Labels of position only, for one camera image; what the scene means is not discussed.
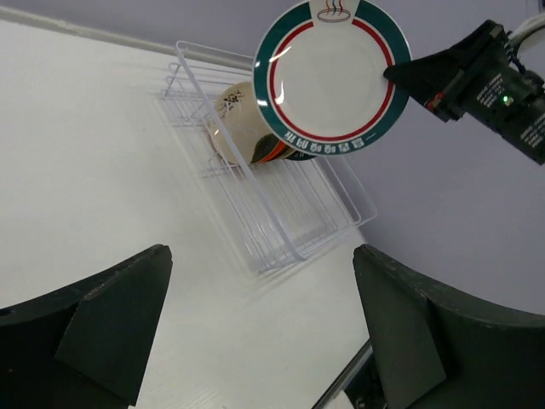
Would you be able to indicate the white wire dish rack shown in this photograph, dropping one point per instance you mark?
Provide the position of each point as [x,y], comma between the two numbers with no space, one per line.
[274,214]

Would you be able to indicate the white plate green lettered rim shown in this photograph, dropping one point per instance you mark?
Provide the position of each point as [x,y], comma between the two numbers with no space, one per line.
[299,156]

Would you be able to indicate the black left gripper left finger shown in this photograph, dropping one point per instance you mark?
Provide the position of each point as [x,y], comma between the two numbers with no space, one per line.
[86,345]

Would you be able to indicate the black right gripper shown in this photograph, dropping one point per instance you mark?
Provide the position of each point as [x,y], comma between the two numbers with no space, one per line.
[482,77]

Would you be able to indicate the orange plate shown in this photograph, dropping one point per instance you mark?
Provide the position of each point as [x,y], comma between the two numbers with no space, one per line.
[280,151]

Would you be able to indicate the cream plate with black patch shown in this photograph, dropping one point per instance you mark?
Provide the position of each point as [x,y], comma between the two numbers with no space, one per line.
[240,115]

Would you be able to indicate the large green red rimmed plate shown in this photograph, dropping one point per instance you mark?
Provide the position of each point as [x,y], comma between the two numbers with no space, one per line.
[318,76]

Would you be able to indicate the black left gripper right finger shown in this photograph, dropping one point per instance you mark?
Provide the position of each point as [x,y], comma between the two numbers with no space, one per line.
[439,347]

